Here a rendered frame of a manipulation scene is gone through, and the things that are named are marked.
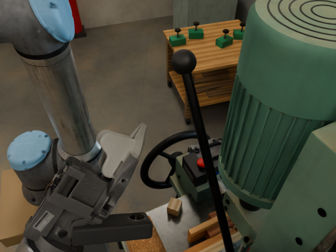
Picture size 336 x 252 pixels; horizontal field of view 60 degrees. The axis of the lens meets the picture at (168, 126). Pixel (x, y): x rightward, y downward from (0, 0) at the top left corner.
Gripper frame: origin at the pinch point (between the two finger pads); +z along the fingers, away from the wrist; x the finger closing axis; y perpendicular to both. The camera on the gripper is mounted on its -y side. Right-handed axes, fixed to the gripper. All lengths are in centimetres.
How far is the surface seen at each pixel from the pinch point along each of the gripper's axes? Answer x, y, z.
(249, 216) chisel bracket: 7.9, -32.5, -2.7
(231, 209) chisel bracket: 13.0, -31.7, -3.6
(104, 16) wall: 308, 16, 98
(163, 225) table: 28.7, -27.8, -17.2
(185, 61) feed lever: -6.3, 2.4, 10.7
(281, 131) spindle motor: -12.5, -11.5, 9.2
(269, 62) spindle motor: -15.0, -3.2, 13.7
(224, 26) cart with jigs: 167, -63, 111
